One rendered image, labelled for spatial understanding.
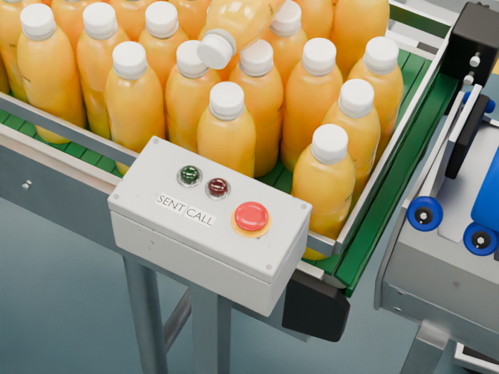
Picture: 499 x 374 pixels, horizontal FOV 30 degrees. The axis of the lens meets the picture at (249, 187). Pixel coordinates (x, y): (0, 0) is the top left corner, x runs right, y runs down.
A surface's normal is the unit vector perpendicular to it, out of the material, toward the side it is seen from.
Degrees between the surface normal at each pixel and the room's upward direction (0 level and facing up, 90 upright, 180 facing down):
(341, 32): 90
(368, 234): 30
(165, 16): 0
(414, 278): 70
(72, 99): 90
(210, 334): 90
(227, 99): 0
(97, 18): 0
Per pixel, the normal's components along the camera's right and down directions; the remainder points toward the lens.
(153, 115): 0.64, 0.65
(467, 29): 0.03, -0.56
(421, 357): -0.46, 0.73
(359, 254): 0.47, -0.29
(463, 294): -0.42, 0.50
